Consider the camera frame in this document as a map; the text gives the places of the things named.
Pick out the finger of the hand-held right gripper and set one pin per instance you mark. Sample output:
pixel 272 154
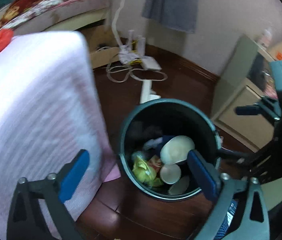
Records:
pixel 248 110
pixel 240 158

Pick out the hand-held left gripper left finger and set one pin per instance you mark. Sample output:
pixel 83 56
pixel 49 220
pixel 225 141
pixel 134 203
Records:
pixel 73 177

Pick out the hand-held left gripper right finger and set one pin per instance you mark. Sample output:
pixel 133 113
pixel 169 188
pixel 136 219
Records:
pixel 203 177

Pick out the red and white paper cup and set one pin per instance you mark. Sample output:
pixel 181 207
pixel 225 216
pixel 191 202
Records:
pixel 177 150

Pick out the red and white carton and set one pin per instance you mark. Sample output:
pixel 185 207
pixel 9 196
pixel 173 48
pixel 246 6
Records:
pixel 156 163

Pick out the blue cloth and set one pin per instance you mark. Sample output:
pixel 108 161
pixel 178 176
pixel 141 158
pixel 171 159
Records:
pixel 163 141

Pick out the yellow cloth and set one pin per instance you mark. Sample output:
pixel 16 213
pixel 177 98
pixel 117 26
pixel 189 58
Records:
pixel 143 171

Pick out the white paper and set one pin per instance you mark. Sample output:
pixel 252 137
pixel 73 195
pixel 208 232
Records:
pixel 149 144

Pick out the black round trash bin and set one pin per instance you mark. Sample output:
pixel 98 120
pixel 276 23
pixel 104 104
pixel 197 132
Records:
pixel 141 120

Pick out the beige nightstand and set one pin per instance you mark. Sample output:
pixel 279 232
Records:
pixel 233 100

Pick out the white pump lotion bottle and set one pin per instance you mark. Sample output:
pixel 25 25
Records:
pixel 266 37

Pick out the white power strip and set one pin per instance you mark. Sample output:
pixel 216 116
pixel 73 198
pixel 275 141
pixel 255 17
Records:
pixel 147 92

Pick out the cardboard box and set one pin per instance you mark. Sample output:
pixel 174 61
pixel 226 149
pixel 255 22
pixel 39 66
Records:
pixel 101 55

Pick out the grey curtain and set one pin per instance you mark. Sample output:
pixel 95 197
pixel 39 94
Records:
pixel 170 5

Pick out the bed with floral cover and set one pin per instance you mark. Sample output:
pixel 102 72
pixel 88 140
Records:
pixel 68 7

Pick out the red patterned blanket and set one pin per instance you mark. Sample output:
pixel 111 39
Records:
pixel 18 5

